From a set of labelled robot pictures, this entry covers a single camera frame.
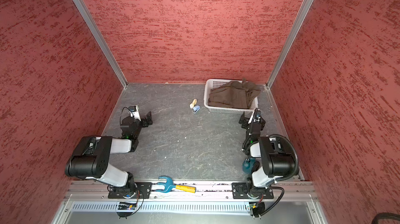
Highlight brown trousers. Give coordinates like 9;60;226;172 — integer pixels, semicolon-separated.
207;78;261;110

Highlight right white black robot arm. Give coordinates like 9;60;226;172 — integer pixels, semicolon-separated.
239;109;300;199

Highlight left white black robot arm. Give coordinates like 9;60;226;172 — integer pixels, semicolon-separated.
65;112;153;199

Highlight teal small bottle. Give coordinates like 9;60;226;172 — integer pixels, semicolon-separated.
242;157;260;175

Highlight white plastic basket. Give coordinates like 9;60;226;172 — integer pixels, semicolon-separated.
204;79;258;114

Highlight blue yellow garden fork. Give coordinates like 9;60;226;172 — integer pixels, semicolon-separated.
155;176;196;193

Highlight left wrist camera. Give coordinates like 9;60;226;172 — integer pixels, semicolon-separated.
128;105;141;121

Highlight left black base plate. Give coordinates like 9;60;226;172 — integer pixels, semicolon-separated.
108;182;153;200

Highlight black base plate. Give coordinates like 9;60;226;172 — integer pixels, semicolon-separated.
231;182;274;200
108;182;153;200

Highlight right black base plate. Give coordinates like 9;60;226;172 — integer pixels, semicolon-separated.
231;182;274;200

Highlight white slotted cable duct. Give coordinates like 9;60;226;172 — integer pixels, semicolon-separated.
70;202;250;215

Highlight right aluminium corner post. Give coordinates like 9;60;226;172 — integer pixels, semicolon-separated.
266;0;314;90

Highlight aluminium corner post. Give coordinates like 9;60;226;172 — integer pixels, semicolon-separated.
73;0;129;89
266;0;314;90

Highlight left aluminium corner post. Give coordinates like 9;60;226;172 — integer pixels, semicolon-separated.
73;0;129;89

